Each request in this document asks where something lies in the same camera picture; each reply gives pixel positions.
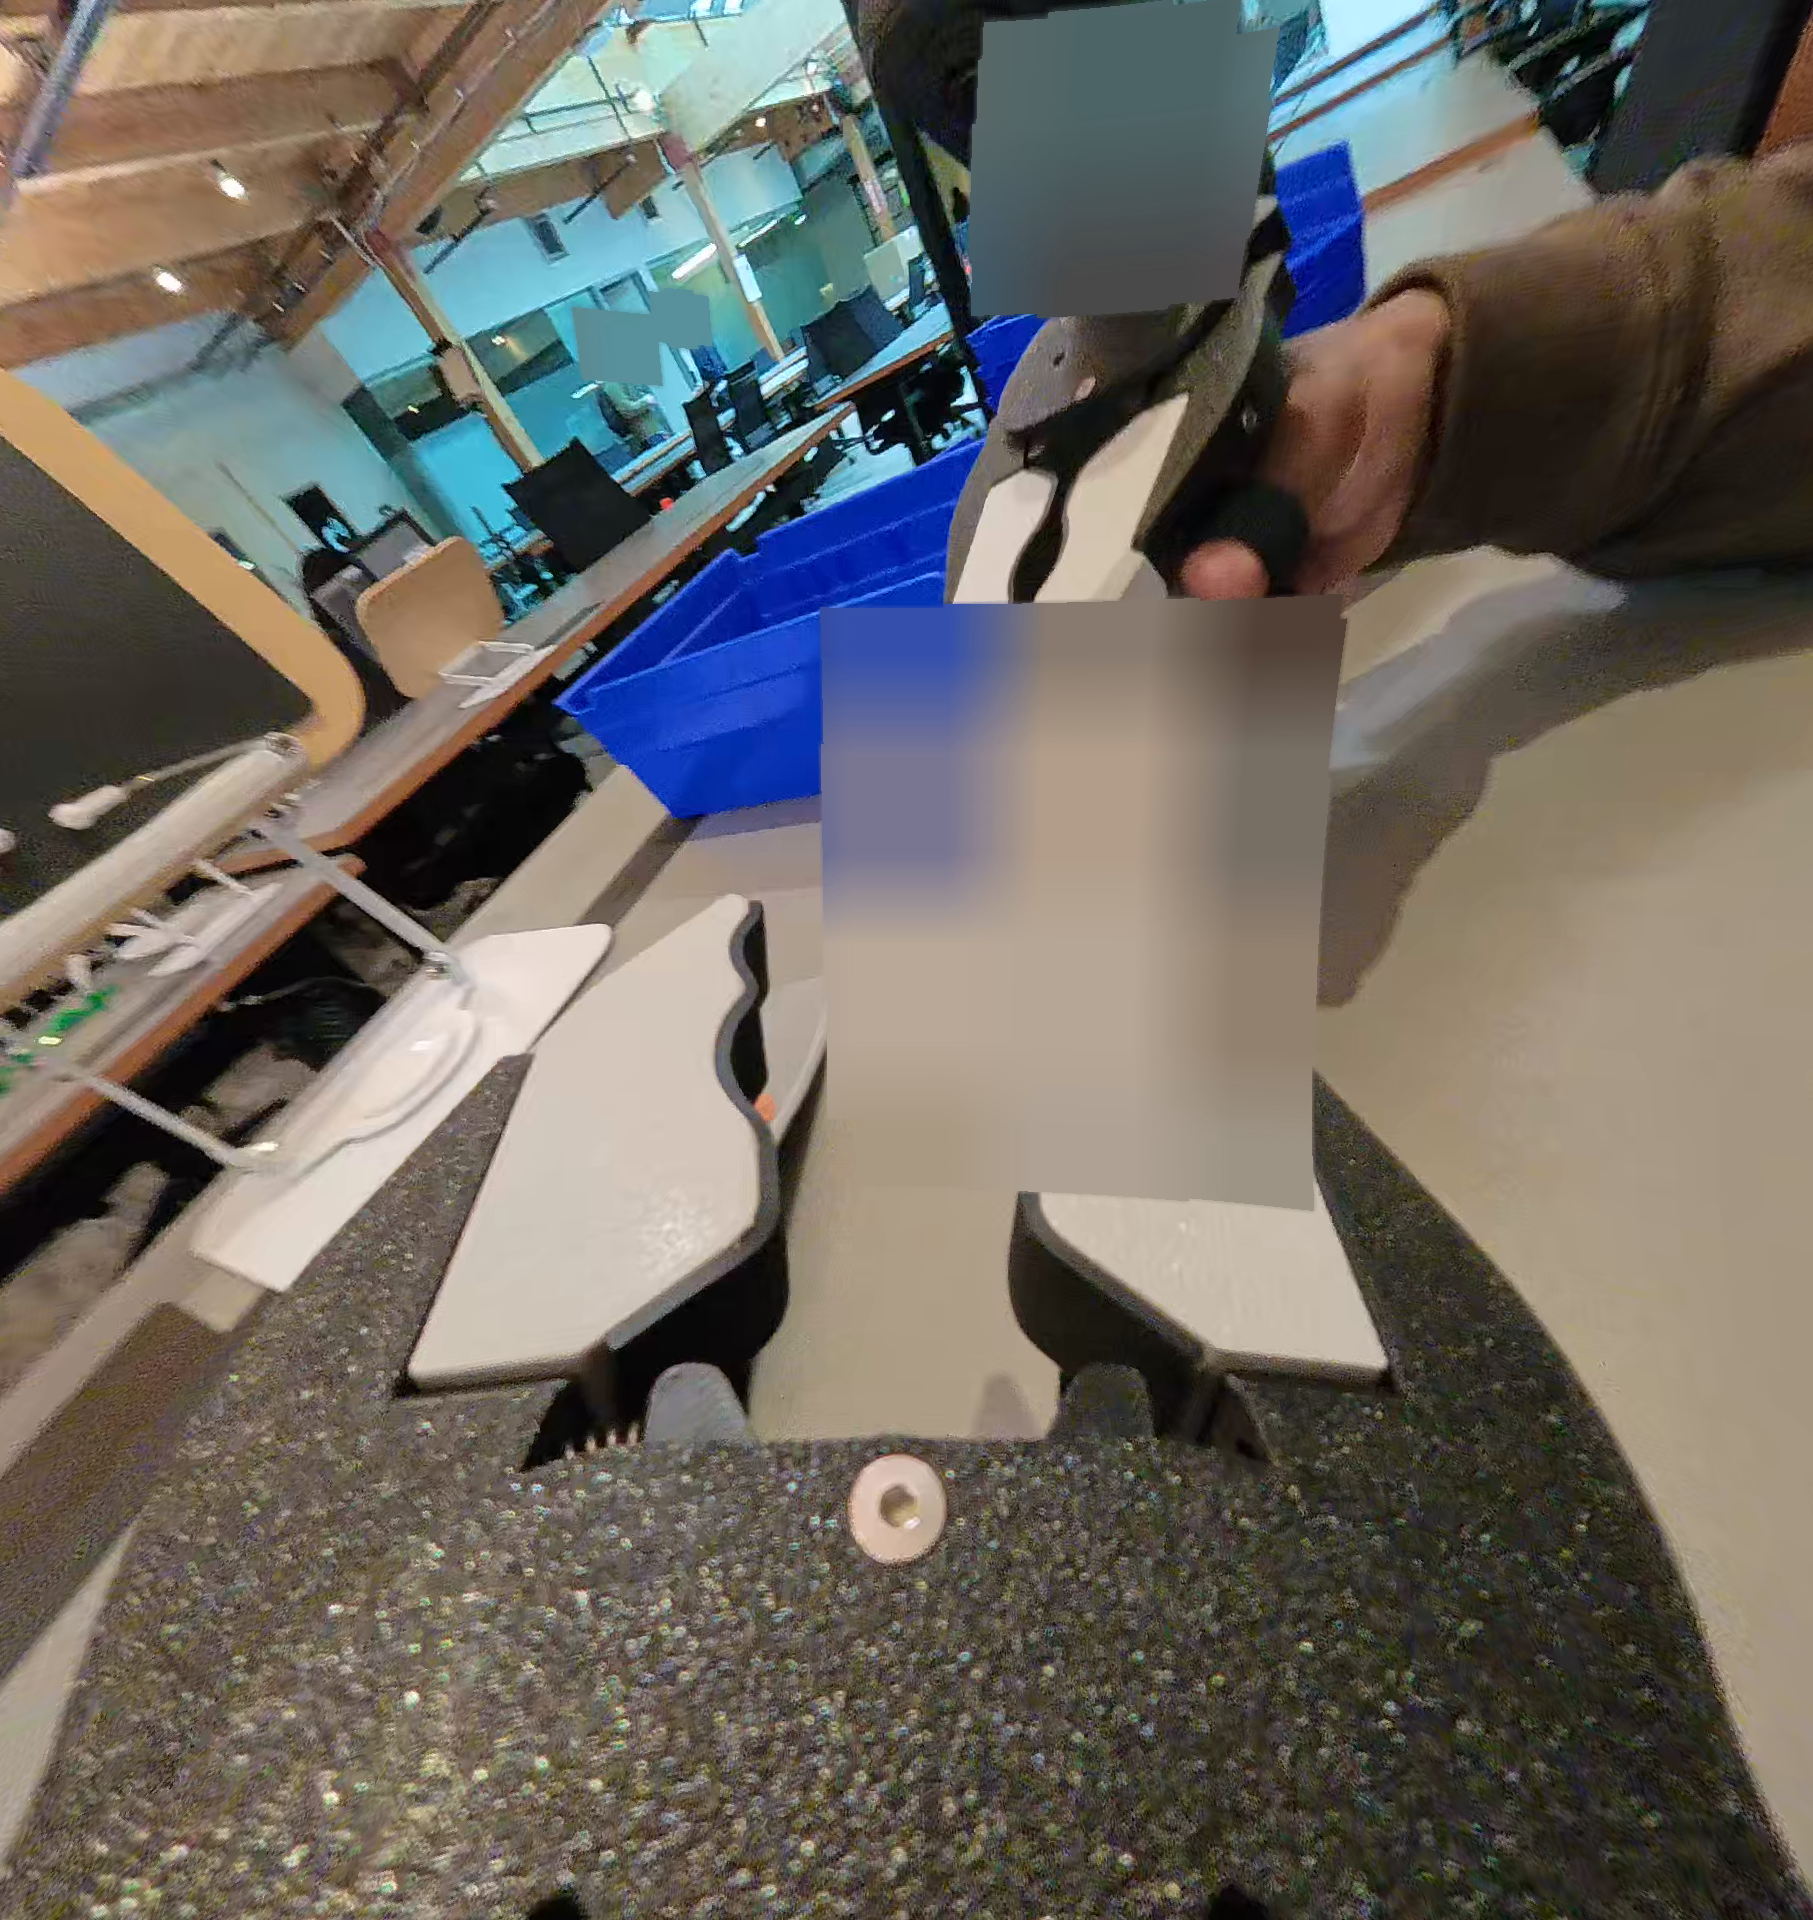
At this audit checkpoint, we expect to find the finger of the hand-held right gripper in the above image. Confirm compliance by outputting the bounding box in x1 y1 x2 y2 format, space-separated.
1034 392 1197 605
949 468 1066 605

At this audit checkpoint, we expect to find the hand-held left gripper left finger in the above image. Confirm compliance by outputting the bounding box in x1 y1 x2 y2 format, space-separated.
408 893 783 1391

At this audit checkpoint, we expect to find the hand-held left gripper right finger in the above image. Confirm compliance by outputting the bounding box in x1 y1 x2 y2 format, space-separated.
1008 1193 1390 1385

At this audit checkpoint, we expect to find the person's right forearm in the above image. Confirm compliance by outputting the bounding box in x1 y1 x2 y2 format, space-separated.
1363 142 1813 578

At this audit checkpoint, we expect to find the white desk lamp stand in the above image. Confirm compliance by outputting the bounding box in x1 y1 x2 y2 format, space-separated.
0 731 619 1295

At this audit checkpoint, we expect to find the grey desk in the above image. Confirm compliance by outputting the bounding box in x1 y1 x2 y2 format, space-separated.
0 135 1813 1920

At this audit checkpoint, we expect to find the person's right hand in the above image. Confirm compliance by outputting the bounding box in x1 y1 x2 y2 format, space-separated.
1182 288 1453 605

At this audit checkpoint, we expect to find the black office chair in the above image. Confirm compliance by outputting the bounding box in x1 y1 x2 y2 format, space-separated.
505 439 656 578

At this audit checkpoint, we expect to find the long wooden-edged table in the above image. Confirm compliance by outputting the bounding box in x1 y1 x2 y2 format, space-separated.
215 404 866 903

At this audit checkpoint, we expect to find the wooden-edged table with clutter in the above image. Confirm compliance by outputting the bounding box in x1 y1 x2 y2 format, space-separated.
0 863 375 1238

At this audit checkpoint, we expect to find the tan wooden chair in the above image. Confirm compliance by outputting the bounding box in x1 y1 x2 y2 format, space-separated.
354 535 508 701

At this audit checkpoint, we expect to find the black board with wooden rim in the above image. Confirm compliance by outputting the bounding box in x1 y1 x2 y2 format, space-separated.
0 348 368 908

